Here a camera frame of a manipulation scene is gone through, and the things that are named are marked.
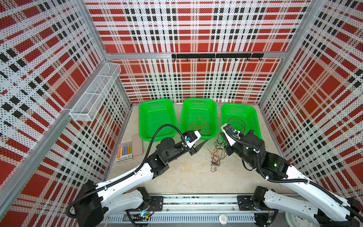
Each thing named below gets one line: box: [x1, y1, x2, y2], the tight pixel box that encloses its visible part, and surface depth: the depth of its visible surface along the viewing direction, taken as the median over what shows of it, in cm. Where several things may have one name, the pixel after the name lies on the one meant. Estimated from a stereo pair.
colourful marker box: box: [116, 133, 144, 164], surface depth 95 cm
